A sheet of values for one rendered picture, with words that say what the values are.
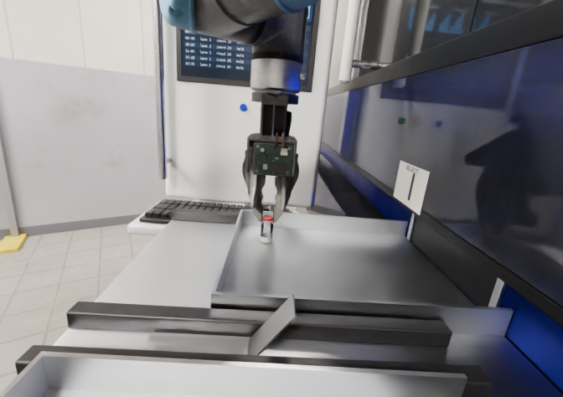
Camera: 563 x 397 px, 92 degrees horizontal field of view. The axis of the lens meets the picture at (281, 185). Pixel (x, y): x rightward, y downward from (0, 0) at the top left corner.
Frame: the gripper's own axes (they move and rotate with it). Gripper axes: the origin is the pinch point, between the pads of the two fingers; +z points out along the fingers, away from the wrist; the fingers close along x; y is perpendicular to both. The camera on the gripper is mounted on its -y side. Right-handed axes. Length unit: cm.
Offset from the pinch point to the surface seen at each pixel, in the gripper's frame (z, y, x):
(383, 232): 4.9, -5.6, 23.8
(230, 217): 3.8, -6.1, -7.5
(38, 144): 20, -162, -175
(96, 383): 4.3, 28.5, -12.6
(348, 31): -34.3, -16.9, 14.1
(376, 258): 5.4, 4.3, 19.0
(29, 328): 92, -65, -112
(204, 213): 3.4, -6.1, -12.7
